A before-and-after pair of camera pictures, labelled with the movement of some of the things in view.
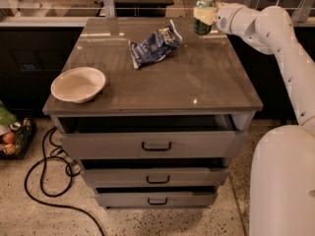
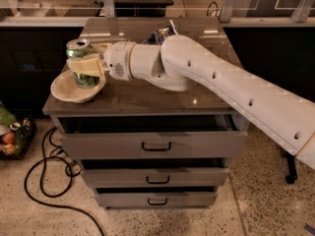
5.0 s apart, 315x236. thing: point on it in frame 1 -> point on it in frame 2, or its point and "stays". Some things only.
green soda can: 202,28 -> 81,47
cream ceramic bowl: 78,85 stays
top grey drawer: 151,136 stays
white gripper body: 223,20 -> 118,59
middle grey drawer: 156,172 stays
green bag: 6,117 stays
